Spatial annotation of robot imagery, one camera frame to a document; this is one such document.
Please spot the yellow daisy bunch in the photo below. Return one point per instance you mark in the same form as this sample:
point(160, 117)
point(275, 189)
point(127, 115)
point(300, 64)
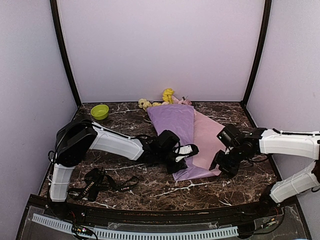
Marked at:
point(145, 104)

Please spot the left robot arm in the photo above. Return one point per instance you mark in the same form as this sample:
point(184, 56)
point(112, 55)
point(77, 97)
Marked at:
point(80, 135)

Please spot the right black frame post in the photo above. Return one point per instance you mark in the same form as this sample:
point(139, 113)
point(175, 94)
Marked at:
point(258, 53)

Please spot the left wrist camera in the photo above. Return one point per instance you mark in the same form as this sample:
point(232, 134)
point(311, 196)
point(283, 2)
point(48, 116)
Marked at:
point(167, 140)

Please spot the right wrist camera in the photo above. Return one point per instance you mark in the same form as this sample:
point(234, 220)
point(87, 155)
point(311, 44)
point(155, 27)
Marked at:
point(229, 135)

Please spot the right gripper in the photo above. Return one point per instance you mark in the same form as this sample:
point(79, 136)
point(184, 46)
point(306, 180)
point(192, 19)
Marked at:
point(218, 159)

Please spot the green plastic bowl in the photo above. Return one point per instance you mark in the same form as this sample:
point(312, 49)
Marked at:
point(100, 112)

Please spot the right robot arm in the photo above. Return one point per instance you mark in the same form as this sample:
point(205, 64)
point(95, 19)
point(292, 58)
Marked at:
point(301, 144)

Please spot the left black frame post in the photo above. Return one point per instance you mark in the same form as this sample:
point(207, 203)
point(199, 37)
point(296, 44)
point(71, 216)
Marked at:
point(63, 51)

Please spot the black frame post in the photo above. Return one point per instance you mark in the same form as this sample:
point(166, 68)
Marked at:
point(63, 51)
point(258, 53)

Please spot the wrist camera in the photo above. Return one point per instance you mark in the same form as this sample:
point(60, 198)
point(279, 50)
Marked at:
point(229, 135)
point(167, 140)

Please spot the black front rail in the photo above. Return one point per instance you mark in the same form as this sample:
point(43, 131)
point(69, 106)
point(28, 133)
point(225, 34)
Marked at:
point(92, 213)

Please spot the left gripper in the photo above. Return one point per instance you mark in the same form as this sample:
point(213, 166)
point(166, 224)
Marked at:
point(172, 170)

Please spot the pink wrapping paper sheet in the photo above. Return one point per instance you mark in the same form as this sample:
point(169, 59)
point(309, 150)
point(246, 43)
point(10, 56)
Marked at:
point(192, 127)

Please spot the white slotted cable duct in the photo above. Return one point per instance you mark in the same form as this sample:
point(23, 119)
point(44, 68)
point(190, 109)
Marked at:
point(118, 231)

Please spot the black printed ribbon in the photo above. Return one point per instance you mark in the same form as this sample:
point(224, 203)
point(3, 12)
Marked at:
point(97, 180)

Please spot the yellow rose stem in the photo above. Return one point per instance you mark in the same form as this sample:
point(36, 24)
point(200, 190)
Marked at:
point(167, 96)

